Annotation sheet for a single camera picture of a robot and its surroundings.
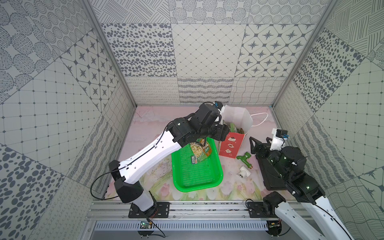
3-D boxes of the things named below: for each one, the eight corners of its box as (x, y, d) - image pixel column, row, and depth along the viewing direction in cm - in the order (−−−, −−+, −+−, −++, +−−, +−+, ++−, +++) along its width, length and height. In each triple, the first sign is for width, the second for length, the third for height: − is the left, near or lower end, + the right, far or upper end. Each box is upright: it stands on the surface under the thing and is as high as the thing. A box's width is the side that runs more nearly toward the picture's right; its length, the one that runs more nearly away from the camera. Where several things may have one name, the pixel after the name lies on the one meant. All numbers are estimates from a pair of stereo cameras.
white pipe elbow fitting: (236, 173, 88) (238, 171, 86) (241, 167, 91) (242, 165, 88) (246, 180, 86) (247, 179, 83) (250, 173, 88) (252, 171, 86)
